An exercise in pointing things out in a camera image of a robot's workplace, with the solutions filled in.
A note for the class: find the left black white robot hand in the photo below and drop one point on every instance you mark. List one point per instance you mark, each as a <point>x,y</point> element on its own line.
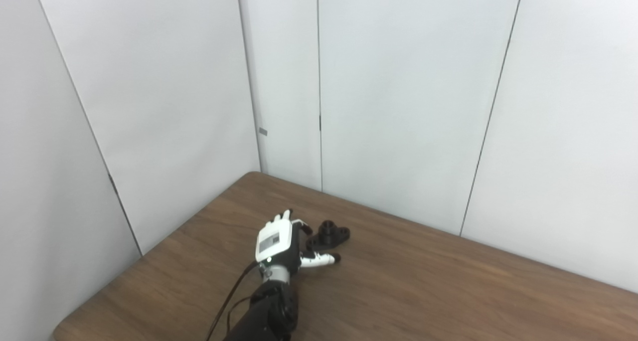
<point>274,241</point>

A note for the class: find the black flanged holder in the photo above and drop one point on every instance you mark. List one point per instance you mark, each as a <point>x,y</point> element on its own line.
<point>330,235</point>

